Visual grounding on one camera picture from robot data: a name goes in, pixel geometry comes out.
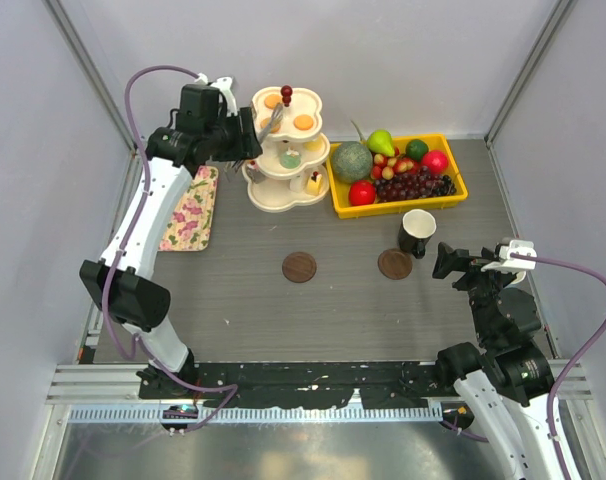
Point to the green melon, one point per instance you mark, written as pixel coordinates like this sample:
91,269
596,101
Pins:
351,162

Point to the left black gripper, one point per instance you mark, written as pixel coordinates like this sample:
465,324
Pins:
246,143

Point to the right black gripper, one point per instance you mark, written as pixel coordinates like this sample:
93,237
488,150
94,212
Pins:
461,259

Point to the yellow round dessert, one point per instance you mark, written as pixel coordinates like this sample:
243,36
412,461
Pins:
314,145

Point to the green round dessert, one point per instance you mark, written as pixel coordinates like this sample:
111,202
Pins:
290,159

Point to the green lime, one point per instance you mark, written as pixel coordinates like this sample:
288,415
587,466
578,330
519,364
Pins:
416,149

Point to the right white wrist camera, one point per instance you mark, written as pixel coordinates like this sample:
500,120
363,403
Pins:
513,257

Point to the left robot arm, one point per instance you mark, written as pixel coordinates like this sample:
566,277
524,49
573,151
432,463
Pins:
120,282

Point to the purple grape bunch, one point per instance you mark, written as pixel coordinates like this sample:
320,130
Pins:
413,187

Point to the orange macaron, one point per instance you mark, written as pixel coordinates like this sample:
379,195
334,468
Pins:
271,101
270,125
304,122

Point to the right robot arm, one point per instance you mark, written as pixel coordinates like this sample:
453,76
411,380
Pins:
503,376

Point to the cream three-tier stand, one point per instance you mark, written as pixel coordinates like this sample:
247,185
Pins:
290,172

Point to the metal tongs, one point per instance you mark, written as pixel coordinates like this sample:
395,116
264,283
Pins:
261,135

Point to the wooden coaster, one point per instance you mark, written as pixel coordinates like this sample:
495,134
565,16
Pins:
299,267
395,264

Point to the pink red apple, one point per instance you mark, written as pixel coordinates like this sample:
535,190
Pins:
436,161

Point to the green pear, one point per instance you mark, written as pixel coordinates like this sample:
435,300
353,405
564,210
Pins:
381,142

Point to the white cake slice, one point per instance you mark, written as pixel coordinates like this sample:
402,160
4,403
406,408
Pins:
297,184

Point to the floral dessert tray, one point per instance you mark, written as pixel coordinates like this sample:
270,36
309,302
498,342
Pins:
190,224

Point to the yellow cake slice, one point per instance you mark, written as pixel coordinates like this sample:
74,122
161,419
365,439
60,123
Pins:
314,184

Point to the red tomato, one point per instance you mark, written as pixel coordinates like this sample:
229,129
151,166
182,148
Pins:
362,193

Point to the white cable duct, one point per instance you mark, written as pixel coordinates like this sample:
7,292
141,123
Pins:
354,412

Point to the black grape bunch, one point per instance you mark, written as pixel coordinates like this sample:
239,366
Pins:
443,185

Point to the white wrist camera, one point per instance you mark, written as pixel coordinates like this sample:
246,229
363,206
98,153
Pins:
225,86
513,257

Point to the chocolate swirl roll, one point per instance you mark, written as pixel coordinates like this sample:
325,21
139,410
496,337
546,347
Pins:
256,176

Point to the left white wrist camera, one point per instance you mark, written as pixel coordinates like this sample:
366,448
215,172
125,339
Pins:
225,86

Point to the black mug white inside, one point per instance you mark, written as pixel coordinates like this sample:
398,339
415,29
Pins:
416,229

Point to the yellow plastic fruit bin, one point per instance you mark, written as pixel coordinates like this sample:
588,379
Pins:
340,190

